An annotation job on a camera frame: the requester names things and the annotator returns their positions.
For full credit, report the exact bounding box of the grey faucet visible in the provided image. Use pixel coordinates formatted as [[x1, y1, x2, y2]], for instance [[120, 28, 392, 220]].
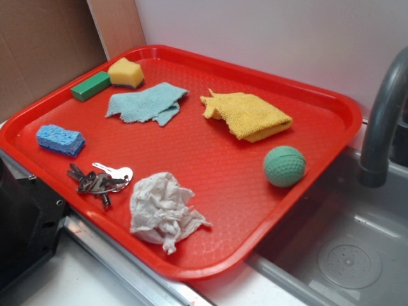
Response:
[[358, 48, 407, 188]]

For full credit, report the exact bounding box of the yellow sponge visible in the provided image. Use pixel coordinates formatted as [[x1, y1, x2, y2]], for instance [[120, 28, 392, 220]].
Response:
[[108, 57, 145, 89]]

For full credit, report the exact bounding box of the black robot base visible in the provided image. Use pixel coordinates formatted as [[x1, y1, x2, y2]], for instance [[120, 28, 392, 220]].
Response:
[[1, 161, 67, 295]]

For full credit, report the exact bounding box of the grey plastic sink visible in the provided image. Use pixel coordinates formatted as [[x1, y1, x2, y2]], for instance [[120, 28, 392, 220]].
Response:
[[247, 131, 407, 305]]

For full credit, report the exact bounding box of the brown cardboard panel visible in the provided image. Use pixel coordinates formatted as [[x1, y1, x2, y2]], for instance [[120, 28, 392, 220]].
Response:
[[1, 1, 106, 121]]

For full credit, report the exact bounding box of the light blue cloth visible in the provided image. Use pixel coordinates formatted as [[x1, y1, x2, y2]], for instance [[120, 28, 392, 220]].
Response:
[[105, 82, 189, 127]]

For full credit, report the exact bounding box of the yellow folded cloth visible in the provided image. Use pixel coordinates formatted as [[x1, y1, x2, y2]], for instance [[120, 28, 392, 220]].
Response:
[[200, 91, 293, 143]]

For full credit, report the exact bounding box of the green dimpled ball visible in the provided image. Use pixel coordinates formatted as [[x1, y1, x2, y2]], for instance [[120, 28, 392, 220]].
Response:
[[263, 146, 306, 187]]

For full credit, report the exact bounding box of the green rectangular block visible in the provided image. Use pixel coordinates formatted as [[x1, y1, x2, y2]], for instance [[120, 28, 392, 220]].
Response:
[[71, 71, 111, 101]]

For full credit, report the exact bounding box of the red plastic tray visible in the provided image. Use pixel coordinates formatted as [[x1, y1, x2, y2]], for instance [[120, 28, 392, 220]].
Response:
[[1, 45, 362, 281]]

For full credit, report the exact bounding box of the blue sponge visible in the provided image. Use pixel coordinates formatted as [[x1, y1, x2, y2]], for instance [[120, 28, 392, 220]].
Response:
[[36, 124, 85, 157]]

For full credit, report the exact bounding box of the bunch of silver keys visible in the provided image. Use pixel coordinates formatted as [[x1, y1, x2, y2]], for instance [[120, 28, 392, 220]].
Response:
[[66, 163, 133, 209]]

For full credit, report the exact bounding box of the crumpled white paper towel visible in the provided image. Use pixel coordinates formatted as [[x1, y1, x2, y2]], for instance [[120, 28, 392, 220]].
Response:
[[129, 172, 212, 255]]

